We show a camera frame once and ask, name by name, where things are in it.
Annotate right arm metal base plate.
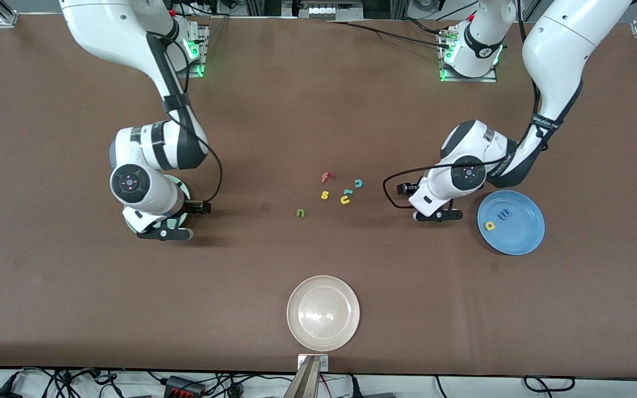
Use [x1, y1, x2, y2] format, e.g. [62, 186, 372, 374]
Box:
[185, 25, 210, 78]

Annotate beige plate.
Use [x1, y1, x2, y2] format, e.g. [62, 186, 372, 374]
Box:
[286, 275, 361, 352]

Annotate blue plate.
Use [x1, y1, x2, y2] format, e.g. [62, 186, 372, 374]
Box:
[477, 190, 546, 256]

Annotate black looped cable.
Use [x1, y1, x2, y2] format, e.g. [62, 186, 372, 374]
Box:
[523, 376, 577, 394]

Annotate grey camera pole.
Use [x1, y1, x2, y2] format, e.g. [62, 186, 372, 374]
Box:
[284, 357, 322, 398]

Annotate black cable on table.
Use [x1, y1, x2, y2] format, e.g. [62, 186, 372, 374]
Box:
[324, 19, 455, 50]

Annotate small metal bracket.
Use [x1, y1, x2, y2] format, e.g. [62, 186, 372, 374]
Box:
[297, 354, 329, 372]

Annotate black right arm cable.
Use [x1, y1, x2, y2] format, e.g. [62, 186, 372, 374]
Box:
[150, 33, 223, 206]

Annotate black orange power strip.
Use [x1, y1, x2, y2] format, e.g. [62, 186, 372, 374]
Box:
[165, 376, 206, 396]

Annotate green plate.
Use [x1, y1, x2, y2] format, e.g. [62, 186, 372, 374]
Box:
[124, 175, 191, 232]

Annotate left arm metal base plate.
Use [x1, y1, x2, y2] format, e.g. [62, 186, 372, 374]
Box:
[439, 25, 497, 83]

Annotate grey metal box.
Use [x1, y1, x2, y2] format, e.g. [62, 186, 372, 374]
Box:
[283, 0, 364, 22]

